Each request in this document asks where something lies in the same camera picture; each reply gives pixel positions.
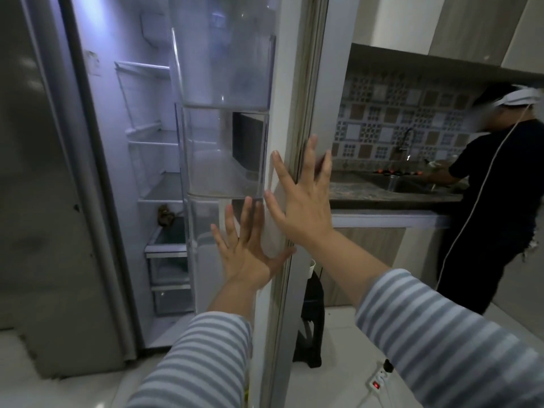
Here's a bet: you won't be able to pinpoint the steel kitchen faucet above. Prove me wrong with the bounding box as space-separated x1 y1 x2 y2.
401 127 420 162

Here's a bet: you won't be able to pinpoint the clear door bin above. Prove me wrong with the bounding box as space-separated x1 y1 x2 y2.
186 192 265 314
181 105 271 199
171 26 278 112

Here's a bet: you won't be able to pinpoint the large clear refrigerator drawer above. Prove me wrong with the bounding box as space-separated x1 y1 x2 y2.
145 216 190 286

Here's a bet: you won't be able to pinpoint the white refrigerator door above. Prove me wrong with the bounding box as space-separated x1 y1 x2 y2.
169 0 331 408

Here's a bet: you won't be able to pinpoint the white headset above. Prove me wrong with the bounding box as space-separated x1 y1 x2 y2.
494 88 543 108

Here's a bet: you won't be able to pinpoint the closed steel refrigerator door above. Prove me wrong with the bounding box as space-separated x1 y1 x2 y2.
0 0 143 379

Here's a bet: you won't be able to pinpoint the white headset cable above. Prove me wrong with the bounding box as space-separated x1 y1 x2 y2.
435 103 537 290

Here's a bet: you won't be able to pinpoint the person's left forearm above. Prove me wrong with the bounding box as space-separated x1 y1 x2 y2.
127 278 261 408

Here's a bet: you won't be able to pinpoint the person's left hand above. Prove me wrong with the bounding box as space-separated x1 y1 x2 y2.
210 197 297 292

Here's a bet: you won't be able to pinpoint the black box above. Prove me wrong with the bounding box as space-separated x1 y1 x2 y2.
232 112 269 173

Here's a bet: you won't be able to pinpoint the white refrigerator body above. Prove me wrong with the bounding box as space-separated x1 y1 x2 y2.
55 0 200 350

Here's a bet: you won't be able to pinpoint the small clear refrigerator drawer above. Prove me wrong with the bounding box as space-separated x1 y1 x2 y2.
151 284 195 317

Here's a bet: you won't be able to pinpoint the steel kitchen sink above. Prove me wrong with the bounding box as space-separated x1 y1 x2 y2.
360 171 439 194

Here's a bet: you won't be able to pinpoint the glass refrigerator shelf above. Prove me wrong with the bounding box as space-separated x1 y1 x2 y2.
124 126 180 146
114 60 171 80
137 173 186 205

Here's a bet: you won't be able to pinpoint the kitchen counter cabinet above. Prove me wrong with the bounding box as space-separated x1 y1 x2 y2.
316 170 469 308

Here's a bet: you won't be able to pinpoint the white power strip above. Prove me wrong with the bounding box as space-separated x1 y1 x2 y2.
365 369 394 394

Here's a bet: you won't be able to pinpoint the person's right forearm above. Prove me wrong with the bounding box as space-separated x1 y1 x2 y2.
314 227 544 408

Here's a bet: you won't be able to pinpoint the person's right hand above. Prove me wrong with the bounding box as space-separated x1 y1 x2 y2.
263 133 335 252

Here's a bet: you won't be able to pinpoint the wooden upper wall cabinets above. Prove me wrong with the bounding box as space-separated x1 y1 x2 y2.
352 0 544 82

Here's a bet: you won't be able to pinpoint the brown food lump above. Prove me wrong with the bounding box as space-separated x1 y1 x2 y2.
157 203 176 228

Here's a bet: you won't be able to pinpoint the black stool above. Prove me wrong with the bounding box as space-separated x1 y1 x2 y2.
292 271 326 369

